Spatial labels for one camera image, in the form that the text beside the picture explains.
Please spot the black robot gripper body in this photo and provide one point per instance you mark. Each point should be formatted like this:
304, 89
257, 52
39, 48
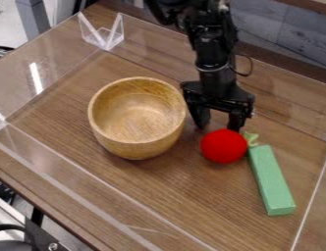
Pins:
216, 90

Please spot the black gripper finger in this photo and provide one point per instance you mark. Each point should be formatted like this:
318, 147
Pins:
200, 113
236, 120

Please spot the red plush fruit green leaf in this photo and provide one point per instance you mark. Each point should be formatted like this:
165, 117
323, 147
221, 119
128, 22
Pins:
224, 146

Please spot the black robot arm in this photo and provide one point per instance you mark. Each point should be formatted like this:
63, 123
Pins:
205, 20

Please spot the round wooden bowl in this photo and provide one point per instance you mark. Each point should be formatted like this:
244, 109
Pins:
137, 115

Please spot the green rectangular block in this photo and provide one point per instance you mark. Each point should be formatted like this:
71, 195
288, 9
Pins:
275, 191

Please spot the grey pillar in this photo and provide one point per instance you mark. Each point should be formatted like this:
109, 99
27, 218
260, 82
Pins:
34, 17

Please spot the black metal stand base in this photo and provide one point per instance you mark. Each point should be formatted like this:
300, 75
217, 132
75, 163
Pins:
23, 235

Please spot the clear acrylic tray enclosure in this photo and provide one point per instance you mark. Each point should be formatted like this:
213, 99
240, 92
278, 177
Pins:
101, 150

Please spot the clear acrylic corner bracket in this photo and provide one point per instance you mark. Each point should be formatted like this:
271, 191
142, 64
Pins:
102, 37

